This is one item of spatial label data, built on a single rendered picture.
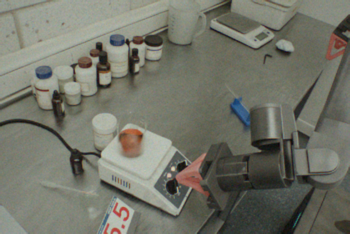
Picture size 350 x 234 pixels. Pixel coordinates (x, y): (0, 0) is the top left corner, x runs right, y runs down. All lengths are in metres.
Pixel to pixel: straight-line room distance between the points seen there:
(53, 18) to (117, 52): 0.21
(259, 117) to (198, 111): 0.46
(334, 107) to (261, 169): 0.14
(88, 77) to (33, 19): 0.22
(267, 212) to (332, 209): 0.43
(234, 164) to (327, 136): 0.14
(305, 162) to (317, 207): 0.92
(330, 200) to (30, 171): 1.12
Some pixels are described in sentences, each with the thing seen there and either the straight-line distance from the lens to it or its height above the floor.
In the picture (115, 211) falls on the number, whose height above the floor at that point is 0.78.
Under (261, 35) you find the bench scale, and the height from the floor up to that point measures 0.78.
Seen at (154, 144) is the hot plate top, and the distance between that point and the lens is 0.67.
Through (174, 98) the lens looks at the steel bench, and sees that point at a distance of 0.94.
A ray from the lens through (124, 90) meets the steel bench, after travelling 0.96.
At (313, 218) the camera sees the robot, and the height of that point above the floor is 0.36.
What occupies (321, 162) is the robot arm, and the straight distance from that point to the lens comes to 0.42.
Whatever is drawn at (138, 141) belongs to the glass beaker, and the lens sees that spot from 0.59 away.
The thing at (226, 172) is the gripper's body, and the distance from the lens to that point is 0.47.
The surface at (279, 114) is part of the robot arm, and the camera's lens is 0.48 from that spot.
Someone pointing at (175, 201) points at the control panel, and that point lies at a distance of 0.65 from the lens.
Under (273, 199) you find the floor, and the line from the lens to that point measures 1.75.
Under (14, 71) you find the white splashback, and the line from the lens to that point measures 0.93.
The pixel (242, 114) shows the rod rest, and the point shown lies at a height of 0.76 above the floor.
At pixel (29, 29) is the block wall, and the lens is 0.96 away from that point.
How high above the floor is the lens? 1.33
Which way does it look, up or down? 41 degrees down
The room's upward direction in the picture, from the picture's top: 10 degrees clockwise
